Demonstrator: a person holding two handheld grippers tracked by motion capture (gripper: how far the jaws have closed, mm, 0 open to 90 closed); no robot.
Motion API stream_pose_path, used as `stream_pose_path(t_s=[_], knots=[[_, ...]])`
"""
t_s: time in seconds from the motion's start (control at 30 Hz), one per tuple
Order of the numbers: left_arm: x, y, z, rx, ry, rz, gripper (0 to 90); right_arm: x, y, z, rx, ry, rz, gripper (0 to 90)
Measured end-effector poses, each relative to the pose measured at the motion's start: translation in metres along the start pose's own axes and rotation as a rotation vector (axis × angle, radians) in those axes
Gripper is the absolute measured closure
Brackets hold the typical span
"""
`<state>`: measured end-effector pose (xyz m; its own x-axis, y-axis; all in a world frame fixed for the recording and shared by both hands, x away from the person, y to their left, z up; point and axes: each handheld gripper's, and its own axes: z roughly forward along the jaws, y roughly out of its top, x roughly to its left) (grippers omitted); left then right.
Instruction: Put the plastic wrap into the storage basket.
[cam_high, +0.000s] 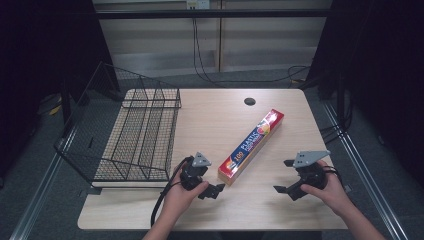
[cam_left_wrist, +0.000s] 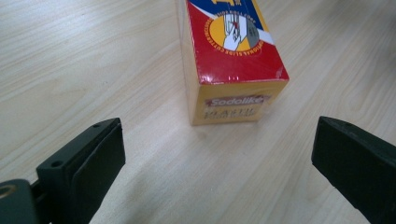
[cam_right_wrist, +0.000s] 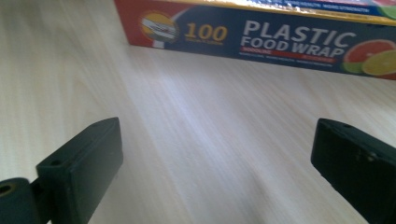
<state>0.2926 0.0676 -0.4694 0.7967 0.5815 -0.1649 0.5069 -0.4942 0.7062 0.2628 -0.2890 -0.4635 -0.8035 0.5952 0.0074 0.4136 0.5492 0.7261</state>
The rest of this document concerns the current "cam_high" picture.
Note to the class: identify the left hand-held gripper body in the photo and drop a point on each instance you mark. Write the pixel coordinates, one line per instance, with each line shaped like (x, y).
(195, 173)

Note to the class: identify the yellow black floor object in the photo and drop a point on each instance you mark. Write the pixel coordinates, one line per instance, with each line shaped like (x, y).
(51, 103)

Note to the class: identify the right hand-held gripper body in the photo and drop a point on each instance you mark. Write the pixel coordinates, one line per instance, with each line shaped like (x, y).
(311, 173)

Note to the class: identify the person's right hand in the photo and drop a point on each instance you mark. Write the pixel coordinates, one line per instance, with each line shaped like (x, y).
(333, 193)

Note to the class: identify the dark curtain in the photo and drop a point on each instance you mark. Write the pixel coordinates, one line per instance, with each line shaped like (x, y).
(383, 66)
(43, 50)

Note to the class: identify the red blue plastic wrap box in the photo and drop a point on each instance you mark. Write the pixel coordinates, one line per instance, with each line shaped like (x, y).
(253, 145)

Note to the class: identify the black horizontal frame bar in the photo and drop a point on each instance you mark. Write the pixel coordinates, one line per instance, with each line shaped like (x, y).
(213, 13)

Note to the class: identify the metal floor rail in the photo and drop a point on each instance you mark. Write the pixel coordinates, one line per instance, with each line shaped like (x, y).
(363, 173)
(40, 186)

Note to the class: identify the person's left hand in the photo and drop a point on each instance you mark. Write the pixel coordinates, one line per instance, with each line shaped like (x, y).
(176, 201)

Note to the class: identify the white wall socket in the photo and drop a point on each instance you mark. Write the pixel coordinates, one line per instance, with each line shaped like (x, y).
(198, 4)

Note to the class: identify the black stand pole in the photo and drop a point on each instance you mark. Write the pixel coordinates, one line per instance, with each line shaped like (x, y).
(340, 100)
(65, 106)

